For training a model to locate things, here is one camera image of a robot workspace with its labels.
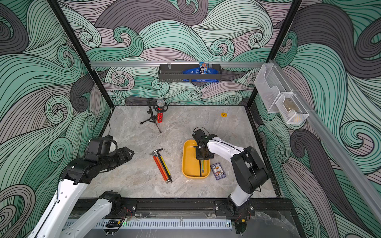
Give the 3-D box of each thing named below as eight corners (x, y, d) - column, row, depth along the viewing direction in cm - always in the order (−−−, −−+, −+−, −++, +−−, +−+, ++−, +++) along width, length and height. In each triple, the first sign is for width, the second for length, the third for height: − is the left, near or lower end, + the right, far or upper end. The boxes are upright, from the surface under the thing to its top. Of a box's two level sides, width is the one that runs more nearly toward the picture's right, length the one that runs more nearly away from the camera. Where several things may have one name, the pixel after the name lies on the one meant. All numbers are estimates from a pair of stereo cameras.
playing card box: (216, 180, 84) (217, 179, 83) (210, 166, 90) (210, 164, 88) (225, 177, 85) (226, 176, 84) (218, 163, 91) (219, 161, 89)
